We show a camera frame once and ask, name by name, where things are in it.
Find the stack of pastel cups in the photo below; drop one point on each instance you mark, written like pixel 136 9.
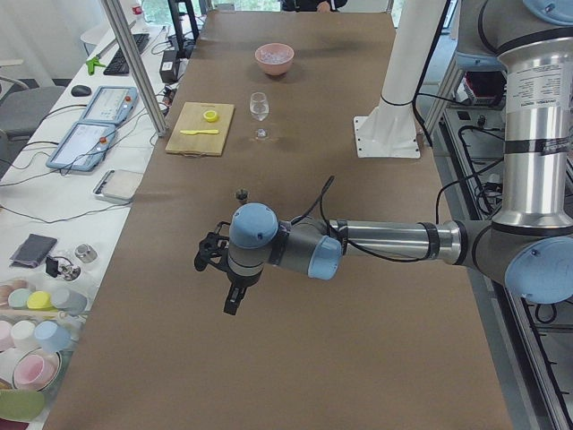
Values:
pixel 39 330

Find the black computer mouse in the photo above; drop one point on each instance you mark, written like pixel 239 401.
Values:
pixel 81 91

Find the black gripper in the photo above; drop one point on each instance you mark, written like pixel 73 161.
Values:
pixel 237 282

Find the yellow lemon slice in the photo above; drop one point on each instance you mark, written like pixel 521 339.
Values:
pixel 211 116

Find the lower teach pendant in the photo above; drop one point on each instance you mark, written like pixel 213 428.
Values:
pixel 84 146

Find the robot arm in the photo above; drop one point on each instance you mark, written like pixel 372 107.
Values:
pixel 527 246

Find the yellow plastic knife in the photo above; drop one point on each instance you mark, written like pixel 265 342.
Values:
pixel 199 132

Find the white column base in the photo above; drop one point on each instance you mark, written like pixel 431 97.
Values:
pixel 389 131

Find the teach pendant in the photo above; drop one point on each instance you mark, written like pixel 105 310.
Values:
pixel 84 146
pixel 110 104

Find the steel cocktail jigger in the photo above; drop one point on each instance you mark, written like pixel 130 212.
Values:
pixel 242 195

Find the clear wine glass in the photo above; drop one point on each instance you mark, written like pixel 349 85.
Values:
pixel 259 109

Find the steel calibration weight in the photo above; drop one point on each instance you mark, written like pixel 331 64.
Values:
pixel 86 253

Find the bamboo cutting board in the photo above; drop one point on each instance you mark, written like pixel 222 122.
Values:
pixel 190 118

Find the pink bowl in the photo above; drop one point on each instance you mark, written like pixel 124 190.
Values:
pixel 274 70

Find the aluminium frame post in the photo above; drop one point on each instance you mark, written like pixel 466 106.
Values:
pixel 124 37

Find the black power adapter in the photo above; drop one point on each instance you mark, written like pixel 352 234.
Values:
pixel 172 66

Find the dark cloth pouch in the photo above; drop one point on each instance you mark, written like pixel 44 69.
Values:
pixel 32 252

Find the silver kitchen scale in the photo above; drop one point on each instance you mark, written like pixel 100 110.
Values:
pixel 118 186

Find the upper teach pendant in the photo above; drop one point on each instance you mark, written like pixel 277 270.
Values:
pixel 110 104

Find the clear ice cubes pile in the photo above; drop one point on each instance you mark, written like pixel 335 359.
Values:
pixel 274 56

